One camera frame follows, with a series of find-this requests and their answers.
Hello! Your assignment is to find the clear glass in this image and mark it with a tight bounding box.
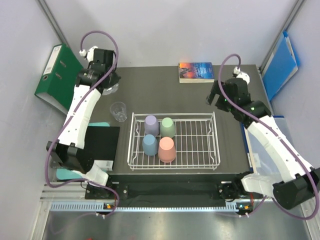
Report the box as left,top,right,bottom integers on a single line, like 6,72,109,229
110,101,127,123
102,83,119,96

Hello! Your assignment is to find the clear glass front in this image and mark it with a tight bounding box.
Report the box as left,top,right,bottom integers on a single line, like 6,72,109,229
110,101,127,123

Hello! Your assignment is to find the green plastic cup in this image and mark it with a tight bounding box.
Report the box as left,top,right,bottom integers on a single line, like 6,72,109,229
160,117,176,138

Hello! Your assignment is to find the purple plastic cup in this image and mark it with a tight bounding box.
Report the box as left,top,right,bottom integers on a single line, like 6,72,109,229
144,115,160,136

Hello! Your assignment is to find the pink plastic cup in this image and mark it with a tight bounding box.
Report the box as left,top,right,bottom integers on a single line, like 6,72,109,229
158,137,176,163

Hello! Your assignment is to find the blue plastic cup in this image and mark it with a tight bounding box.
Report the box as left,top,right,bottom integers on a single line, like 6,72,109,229
142,134,159,156

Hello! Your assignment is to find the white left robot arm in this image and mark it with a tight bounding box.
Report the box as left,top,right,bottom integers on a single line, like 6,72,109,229
46,46,120,199

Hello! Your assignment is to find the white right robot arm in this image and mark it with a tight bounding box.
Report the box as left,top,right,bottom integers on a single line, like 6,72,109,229
206,67,320,210

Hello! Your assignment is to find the paperback book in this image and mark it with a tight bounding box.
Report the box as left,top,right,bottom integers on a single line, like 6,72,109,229
178,62,215,84

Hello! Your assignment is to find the black book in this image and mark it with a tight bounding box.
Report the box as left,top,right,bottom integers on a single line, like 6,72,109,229
49,126,121,172

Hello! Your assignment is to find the teal notebook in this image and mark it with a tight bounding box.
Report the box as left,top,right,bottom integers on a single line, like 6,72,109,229
56,122,110,181

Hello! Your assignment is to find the black base bar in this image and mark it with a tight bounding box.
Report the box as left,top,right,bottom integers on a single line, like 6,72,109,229
84,172,263,202

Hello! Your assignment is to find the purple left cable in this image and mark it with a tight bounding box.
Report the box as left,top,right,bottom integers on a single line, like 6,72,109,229
44,30,119,189

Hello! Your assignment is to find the purple cable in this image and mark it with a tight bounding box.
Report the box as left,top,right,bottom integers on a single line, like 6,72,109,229
217,53,320,221
44,30,119,189

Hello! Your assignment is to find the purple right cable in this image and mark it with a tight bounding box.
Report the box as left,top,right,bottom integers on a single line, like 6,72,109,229
217,53,320,221

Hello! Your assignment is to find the green ring binder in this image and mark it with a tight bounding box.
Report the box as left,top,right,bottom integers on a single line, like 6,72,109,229
34,44,83,115

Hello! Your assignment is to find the blue folder on wall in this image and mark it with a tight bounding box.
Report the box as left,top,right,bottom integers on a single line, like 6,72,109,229
262,31,300,101

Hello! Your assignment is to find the white wire dish rack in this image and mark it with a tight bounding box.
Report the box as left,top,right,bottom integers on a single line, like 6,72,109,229
127,113,221,171

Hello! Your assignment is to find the white cable duct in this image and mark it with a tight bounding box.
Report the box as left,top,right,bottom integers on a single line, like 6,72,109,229
50,201,249,213

